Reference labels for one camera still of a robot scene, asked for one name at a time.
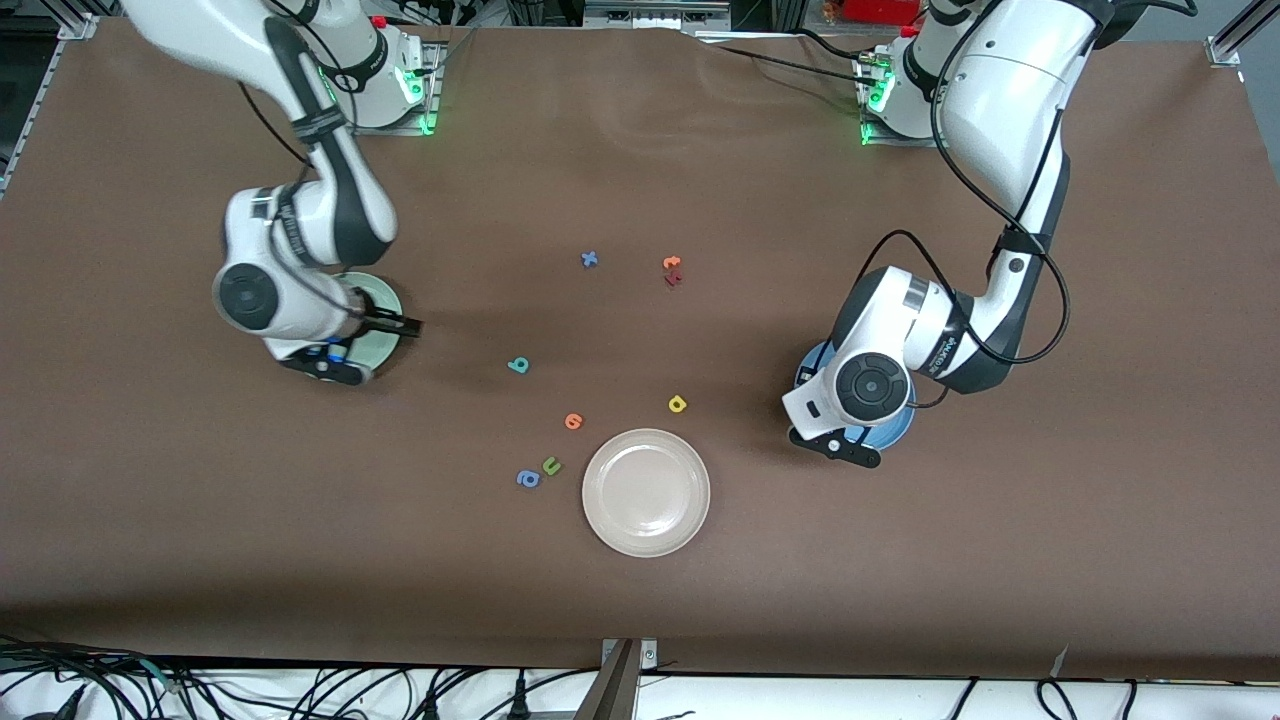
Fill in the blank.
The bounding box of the red box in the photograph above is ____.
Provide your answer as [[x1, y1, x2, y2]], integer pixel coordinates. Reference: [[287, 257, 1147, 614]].
[[843, 0, 926, 25]]

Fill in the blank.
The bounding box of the black cable on table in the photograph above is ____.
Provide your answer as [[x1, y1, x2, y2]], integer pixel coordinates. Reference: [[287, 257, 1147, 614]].
[[695, 30, 873, 89]]

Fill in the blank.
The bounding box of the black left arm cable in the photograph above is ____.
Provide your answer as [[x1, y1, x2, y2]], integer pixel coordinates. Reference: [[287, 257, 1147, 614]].
[[850, 0, 1071, 411]]

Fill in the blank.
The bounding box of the black looped cable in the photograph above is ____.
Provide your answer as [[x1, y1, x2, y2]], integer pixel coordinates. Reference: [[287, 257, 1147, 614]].
[[1036, 677, 1080, 720]]

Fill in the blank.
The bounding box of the aluminium corner post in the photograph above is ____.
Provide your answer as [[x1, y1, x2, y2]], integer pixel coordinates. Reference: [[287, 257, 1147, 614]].
[[0, 0, 101, 201], [1205, 0, 1280, 69]]

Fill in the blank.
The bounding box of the blue plate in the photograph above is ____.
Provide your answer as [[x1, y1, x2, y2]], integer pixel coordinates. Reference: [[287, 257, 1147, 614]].
[[795, 340, 917, 453]]

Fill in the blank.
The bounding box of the black cable tangle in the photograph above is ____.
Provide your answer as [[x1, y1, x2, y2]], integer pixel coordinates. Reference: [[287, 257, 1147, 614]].
[[0, 633, 211, 720]]

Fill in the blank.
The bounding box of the metal table bracket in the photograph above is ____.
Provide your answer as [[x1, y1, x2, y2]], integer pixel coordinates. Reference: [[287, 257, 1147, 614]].
[[575, 638, 659, 720]]

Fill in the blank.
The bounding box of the beige plate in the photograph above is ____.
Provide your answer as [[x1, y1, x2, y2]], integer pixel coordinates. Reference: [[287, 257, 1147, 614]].
[[582, 428, 712, 558]]

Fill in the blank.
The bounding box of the green plate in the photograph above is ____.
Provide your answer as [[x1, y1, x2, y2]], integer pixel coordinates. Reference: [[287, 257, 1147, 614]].
[[338, 272, 404, 378]]

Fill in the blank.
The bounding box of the aluminium frame bar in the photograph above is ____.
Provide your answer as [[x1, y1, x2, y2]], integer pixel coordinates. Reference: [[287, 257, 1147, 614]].
[[583, 0, 733, 31]]

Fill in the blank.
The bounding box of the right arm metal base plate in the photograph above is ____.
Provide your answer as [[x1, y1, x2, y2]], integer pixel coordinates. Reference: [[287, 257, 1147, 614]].
[[333, 40, 442, 136]]

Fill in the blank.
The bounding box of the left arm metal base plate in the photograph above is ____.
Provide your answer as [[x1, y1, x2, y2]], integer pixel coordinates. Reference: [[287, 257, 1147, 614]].
[[860, 55, 943, 149]]

